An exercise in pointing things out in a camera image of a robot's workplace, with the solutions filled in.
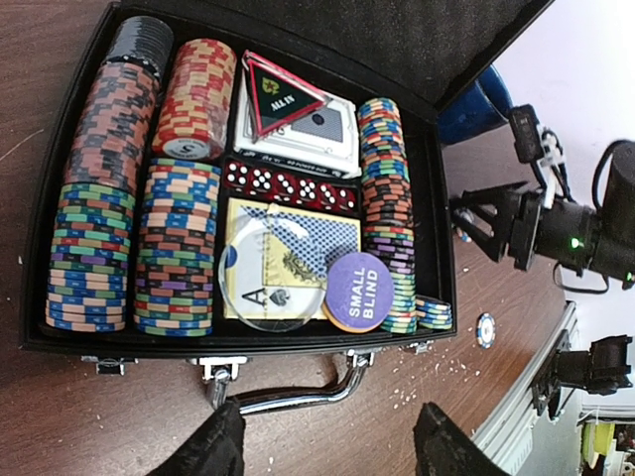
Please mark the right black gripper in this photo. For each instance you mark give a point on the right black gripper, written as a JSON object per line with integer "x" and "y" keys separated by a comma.
{"x": 567, "y": 232}

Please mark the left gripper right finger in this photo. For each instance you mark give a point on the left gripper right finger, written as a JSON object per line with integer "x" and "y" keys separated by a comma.
{"x": 443, "y": 449}

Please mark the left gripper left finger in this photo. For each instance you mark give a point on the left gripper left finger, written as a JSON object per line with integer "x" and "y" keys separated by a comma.
{"x": 215, "y": 448}

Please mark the dark blue mug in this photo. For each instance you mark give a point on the dark blue mug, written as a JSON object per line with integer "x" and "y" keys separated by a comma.
{"x": 484, "y": 106}

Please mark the red die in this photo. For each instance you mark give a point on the red die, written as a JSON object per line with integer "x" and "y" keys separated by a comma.
{"x": 347, "y": 200}
{"x": 235, "y": 175}
{"x": 259, "y": 181}
{"x": 306, "y": 191}
{"x": 284, "y": 186}
{"x": 327, "y": 196}

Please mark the clear round dealer button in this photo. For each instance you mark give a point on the clear round dealer button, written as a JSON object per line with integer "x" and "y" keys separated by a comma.
{"x": 268, "y": 277}

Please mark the playing card deck box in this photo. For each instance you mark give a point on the playing card deck box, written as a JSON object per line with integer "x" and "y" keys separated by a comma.
{"x": 297, "y": 248}
{"x": 324, "y": 143}

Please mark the brown poker chip roll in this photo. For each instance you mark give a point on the brown poker chip roll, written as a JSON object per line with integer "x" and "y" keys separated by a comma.
{"x": 194, "y": 117}

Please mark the right poker chip row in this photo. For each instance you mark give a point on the right poker chip row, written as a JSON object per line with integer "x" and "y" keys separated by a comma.
{"x": 387, "y": 206}

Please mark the poker chip row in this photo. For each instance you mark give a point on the poker chip row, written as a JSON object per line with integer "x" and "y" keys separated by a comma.
{"x": 387, "y": 206}
{"x": 174, "y": 276}
{"x": 89, "y": 254}

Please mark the purple small blind button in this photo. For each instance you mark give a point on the purple small blind button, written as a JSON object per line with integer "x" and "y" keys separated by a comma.
{"x": 359, "y": 293}

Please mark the triangular all-in button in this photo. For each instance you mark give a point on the triangular all-in button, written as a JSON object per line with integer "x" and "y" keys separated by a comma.
{"x": 276, "y": 96}

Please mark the left poker chip row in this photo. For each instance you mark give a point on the left poker chip row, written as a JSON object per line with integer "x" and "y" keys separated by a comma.
{"x": 89, "y": 254}

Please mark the aluminium front rail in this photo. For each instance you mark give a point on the aluminium front rail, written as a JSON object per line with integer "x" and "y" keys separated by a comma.
{"x": 508, "y": 436}

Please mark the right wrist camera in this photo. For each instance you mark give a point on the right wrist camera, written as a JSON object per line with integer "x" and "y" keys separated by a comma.
{"x": 540, "y": 147}

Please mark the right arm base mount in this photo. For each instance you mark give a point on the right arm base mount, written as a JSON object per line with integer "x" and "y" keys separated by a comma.
{"x": 602, "y": 369}

